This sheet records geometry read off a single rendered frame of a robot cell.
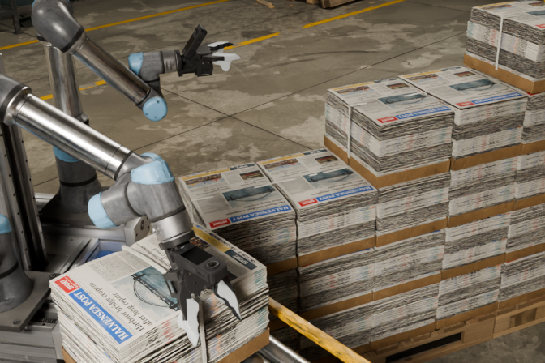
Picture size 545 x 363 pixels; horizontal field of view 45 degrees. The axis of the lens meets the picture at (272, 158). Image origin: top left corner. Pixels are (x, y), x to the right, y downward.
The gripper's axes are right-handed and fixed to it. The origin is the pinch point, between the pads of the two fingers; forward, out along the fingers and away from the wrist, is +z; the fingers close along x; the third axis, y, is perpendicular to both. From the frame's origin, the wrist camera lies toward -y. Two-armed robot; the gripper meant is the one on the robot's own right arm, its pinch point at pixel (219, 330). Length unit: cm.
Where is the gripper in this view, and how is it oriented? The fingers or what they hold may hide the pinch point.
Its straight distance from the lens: 134.3
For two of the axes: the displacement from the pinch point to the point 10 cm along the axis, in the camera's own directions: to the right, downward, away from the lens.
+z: 3.6, 9.3, 0.4
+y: -5.8, 1.9, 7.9
